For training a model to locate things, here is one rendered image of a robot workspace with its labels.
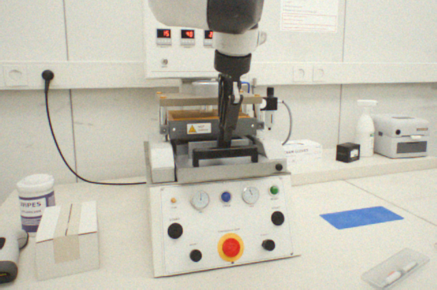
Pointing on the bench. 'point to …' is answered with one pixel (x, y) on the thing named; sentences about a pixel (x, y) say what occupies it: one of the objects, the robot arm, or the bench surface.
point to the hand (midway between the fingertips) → (224, 138)
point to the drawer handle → (224, 153)
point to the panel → (223, 224)
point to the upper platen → (206, 111)
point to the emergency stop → (231, 247)
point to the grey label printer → (400, 135)
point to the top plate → (202, 95)
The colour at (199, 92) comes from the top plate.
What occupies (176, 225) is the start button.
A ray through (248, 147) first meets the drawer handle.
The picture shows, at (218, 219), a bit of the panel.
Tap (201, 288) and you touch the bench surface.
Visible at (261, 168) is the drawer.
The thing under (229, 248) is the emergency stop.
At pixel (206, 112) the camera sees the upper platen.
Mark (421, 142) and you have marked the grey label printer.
